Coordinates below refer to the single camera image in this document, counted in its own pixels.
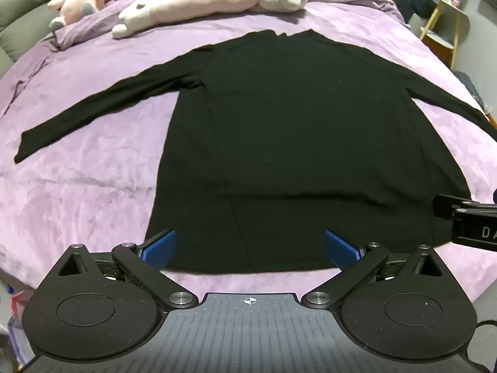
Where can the dark grey quilted bag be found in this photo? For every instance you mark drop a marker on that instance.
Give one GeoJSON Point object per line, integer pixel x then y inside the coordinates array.
{"type": "Point", "coordinates": [471, 89]}

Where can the dark clothes pile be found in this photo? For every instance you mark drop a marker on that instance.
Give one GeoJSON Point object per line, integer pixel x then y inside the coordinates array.
{"type": "Point", "coordinates": [417, 7]}

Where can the yellow-legged side table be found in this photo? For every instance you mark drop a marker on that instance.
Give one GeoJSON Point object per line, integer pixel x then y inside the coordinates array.
{"type": "Point", "coordinates": [452, 15]}

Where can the purple fleece blanket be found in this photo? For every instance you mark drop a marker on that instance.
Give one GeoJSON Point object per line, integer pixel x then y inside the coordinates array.
{"type": "Point", "coordinates": [97, 182]}

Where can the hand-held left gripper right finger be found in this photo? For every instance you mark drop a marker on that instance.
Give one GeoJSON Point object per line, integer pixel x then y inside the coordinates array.
{"type": "Point", "coordinates": [341, 250]}

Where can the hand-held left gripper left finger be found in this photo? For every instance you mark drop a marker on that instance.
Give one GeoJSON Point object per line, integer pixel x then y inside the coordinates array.
{"type": "Point", "coordinates": [161, 248]}

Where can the pink and grey plush toy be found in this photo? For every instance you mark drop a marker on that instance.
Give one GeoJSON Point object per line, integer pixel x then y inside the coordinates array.
{"type": "Point", "coordinates": [83, 0]}

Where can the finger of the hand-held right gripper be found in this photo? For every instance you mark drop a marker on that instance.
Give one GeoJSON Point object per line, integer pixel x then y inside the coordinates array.
{"type": "Point", "coordinates": [444, 206]}

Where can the long pink plush toy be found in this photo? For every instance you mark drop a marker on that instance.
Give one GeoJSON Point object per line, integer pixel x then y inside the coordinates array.
{"type": "Point", "coordinates": [194, 4]}

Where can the grey cushion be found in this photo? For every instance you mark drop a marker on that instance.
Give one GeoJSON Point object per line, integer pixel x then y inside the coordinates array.
{"type": "Point", "coordinates": [23, 19]}

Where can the black long-sleeve sweater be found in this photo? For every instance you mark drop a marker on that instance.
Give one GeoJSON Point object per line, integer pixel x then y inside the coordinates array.
{"type": "Point", "coordinates": [291, 143]}

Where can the clear plastic bag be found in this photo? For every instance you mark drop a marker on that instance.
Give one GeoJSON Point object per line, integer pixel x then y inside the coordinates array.
{"type": "Point", "coordinates": [15, 318]}

